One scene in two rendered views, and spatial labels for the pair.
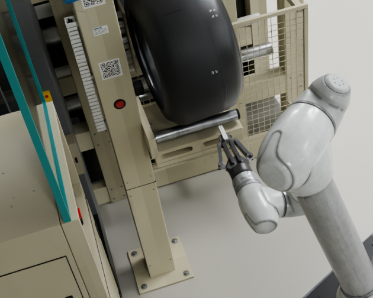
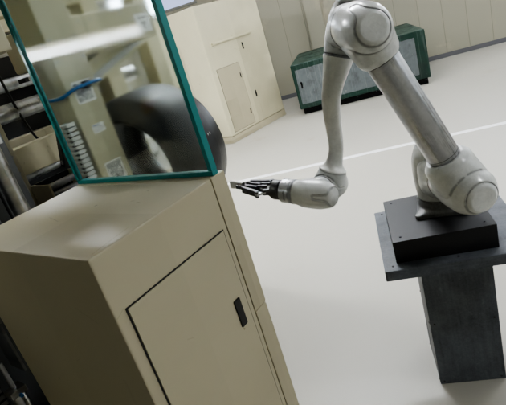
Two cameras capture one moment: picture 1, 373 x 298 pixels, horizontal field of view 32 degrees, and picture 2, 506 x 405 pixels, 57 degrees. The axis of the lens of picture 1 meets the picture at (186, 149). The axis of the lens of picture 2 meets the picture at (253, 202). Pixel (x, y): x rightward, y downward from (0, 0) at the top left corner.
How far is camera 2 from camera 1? 139 cm
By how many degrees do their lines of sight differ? 40
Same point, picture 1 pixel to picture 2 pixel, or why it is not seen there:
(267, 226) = (334, 192)
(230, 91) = (222, 153)
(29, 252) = (190, 227)
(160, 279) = not seen: outside the picture
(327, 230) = (414, 89)
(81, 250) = (233, 220)
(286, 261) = (304, 339)
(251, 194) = (304, 182)
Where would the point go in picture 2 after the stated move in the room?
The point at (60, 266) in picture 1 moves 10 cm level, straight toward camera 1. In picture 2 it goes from (222, 247) to (259, 246)
